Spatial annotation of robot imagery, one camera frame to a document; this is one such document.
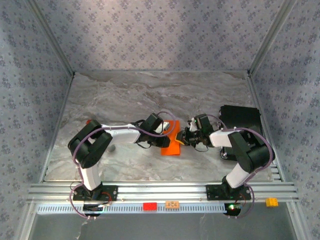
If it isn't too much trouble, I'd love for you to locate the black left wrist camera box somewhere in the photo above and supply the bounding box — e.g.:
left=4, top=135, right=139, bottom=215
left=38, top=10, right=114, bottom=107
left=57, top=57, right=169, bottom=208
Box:
left=143, top=112, right=171, bottom=133

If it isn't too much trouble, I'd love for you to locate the yellow toy brick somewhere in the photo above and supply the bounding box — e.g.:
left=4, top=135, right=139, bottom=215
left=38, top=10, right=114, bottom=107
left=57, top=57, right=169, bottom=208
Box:
left=265, top=197, right=279, bottom=208

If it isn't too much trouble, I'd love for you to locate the orange cloth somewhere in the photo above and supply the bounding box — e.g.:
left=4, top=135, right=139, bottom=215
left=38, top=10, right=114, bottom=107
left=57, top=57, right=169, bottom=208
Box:
left=159, top=119, right=181, bottom=156

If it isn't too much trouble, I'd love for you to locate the aluminium mounting rail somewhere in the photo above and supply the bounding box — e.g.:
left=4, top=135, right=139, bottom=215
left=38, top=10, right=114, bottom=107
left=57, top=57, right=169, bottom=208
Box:
left=26, top=181, right=300, bottom=204

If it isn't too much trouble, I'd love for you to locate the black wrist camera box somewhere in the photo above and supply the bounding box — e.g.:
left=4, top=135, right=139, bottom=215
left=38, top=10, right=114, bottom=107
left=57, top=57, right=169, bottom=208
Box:
left=143, top=112, right=171, bottom=133
left=187, top=113, right=215, bottom=135

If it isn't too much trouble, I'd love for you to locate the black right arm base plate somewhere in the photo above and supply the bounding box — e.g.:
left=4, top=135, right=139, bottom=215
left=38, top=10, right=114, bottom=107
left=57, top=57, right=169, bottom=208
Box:
left=205, top=184, right=252, bottom=201

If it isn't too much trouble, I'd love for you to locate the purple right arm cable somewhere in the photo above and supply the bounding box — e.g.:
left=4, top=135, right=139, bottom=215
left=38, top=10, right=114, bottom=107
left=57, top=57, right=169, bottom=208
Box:
left=207, top=114, right=273, bottom=220

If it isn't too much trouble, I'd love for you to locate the white slotted cable duct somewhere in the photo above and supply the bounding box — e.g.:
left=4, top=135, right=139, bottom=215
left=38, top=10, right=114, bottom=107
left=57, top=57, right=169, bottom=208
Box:
left=36, top=202, right=228, bottom=215

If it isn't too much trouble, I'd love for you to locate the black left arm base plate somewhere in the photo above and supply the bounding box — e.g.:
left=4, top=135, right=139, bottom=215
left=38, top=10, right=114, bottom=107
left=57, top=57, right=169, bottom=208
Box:
left=72, top=185, right=119, bottom=202

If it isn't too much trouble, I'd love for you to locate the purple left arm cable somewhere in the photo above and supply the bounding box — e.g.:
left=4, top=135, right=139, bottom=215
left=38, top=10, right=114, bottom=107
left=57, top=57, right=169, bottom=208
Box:
left=68, top=111, right=177, bottom=221

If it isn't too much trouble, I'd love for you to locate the black ribbed tray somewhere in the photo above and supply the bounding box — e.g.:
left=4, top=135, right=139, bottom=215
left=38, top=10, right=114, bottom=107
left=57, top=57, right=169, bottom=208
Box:
left=219, top=104, right=263, bottom=133

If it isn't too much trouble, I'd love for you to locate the aluminium frame post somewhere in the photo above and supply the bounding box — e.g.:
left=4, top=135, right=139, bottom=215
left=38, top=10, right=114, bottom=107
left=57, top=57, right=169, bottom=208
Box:
left=247, top=0, right=297, bottom=76

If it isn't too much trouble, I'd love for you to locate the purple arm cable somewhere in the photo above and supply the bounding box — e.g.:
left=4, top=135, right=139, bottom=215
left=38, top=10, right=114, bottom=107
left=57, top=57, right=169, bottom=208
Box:
left=207, top=114, right=273, bottom=220
left=68, top=111, right=177, bottom=221

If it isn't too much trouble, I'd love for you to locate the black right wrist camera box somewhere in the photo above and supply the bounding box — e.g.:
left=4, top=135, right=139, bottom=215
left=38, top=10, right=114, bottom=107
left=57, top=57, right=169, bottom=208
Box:
left=187, top=113, right=215, bottom=135

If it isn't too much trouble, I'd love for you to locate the red toy brick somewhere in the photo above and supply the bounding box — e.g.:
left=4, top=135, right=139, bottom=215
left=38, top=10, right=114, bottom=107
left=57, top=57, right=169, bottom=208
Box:
left=142, top=202, right=158, bottom=212

